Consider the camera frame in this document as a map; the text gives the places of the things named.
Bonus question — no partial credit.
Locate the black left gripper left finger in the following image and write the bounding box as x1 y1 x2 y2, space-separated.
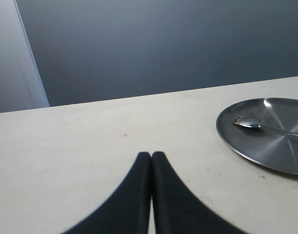
65 152 152 234

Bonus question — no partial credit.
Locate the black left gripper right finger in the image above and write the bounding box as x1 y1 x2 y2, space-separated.
151 152 244 234

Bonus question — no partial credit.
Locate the small silver metal spoon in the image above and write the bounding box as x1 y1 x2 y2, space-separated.
233 118 298 137

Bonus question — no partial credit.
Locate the round stainless steel plate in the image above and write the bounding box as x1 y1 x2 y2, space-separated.
216 97 298 175

